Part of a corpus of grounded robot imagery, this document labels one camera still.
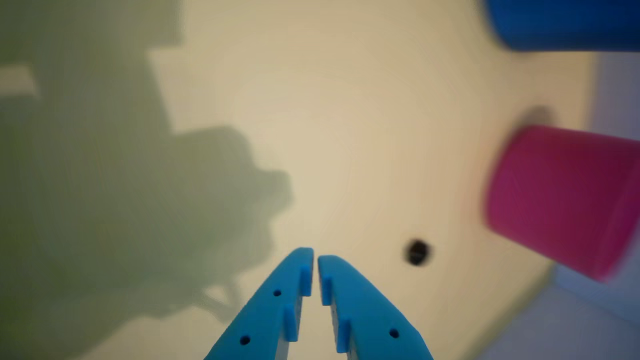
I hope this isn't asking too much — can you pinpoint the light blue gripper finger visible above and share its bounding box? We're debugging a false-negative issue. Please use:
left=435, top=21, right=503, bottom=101
left=204, top=247, right=315, bottom=360
left=318, top=255, right=434, bottom=360

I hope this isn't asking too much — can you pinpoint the metal hex nut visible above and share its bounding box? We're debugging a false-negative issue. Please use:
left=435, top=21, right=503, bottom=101
left=404, top=239, right=432, bottom=267

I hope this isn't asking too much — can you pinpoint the yellow paper mat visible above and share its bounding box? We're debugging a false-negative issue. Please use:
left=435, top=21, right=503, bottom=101
left=0, top=0, right=601, bottom=360

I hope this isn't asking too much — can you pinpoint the pink round cup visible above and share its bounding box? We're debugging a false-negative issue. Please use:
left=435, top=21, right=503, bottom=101
left=484, top=125, right=640, bottom=282

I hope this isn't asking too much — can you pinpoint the blue round cup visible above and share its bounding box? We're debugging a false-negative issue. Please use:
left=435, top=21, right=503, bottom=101
left=482, top=0, right=640, bottom=52

